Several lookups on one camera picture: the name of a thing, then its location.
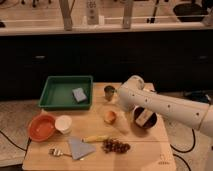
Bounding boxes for orange apple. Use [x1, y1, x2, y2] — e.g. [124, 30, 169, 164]
[104, 111, 117, 124]

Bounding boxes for white paper cup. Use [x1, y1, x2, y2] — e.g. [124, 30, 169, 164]
[55, 115, 72, 134]

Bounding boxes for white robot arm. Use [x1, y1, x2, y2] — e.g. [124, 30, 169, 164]
[117, 75, 213, 146]

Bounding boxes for small metal cup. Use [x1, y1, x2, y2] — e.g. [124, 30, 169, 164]
[104, 85, 115, 101]

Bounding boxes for grey blue sponge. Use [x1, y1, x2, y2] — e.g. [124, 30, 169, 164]
[72, 88, 87, 102]

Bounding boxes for black bowl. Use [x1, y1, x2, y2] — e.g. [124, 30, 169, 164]
[133, 106, 157, 129]

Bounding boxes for tan block in bowl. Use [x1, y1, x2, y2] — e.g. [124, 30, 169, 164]
[135, 108, 152, 126]

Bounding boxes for green plastic tray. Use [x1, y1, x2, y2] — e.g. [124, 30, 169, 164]
[39, 75, 93, 110]

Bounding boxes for wooden table board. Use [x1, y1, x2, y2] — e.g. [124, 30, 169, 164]
[23, 83, 176, 171]

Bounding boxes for bunch of brown grapes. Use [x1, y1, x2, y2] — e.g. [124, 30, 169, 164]
[102, 139, 131, 154]

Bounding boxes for grey blue cloth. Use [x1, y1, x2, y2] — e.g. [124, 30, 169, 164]
[68, 137, 96, 160]

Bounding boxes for orange bowl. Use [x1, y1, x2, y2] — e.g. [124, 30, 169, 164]
[28, 114, 56, 142]

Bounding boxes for metal fork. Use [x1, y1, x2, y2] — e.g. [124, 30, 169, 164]
[49, 148, 65, 157]

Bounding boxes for yellow handled knife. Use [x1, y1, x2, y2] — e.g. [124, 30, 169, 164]
[82, 135, 116, 143]

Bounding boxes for black cable left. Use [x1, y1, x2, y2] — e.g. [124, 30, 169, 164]
[0, 129, 31, 158]

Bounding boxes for black cable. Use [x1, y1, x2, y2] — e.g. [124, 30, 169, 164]
[0, 129, 31, 158]
[169, 128, 198, 171]

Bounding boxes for black cable right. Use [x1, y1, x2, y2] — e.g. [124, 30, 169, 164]
[169, 128, 198, 171]

